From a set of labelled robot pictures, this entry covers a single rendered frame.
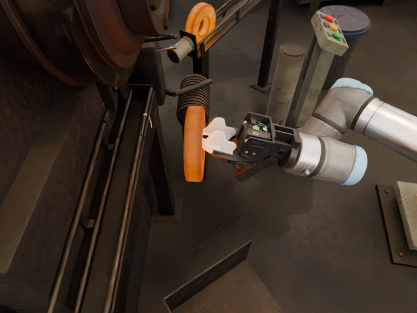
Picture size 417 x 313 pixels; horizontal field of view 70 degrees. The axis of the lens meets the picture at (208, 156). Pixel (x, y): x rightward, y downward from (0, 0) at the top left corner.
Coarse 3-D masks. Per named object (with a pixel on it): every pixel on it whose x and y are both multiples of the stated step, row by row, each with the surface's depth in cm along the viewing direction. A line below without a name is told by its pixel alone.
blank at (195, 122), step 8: (192, 112) 57; (200, 112) 57; (192, 120) 56; (200, 120) 56; (184, 128) 55; (192, 128) 55; (200, 128) 55; (184, 136) 55; (192, 136) 55; (200, 136) 55; (184, 144) 55; (192, 144) 55; (200, 144) 55; (184, 152) 55; (192, 152) 55; (200, 152) 55; (184, 160) 55; (192, 160) 55; (200, 160) 56; (184, 168) 56; (192, 168) 56; (200, 168) 56; (192, 176) 58; (200, 176) 58
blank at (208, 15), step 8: (192, 8) 107; (200, 8) 106; (208, 8) 110; (192, 16) 106; (200, 16) 108; (208, 16) 112; (192, 24) 107; (208, 24) 115; (192, 32) 108; (200, 32) 116; (208, 32) 117
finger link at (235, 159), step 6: (216, 150) 59; (234, 150) 60; (216, 156) 60; (222, 156) 59; (228, 156) 59; (234, 156) 59; (240, 156) 60; (228, 162) 60; (234, 162) 59; (240, 162) 60
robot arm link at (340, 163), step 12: (324, 144) 61; (336, 144) 62; (348, 144) 64; (324, 156) 60; (336, 156) 61; (348, 156) 61; (360, 156) 62; (324, 168) 61; (336, 168) 61; (348, 168) 61; (360, 168) 62; (324, 180) 65; (336, 180) 63; (348, 180) 63
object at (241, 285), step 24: (216, 264) 58; (240, 264) 69; (192, 288) 60; (216, 288) 65; (240, 288) 66; (264, 288) 66; (192, 312) 63; (216, 312) 63; (240, 312) 63; (264, 312) 63
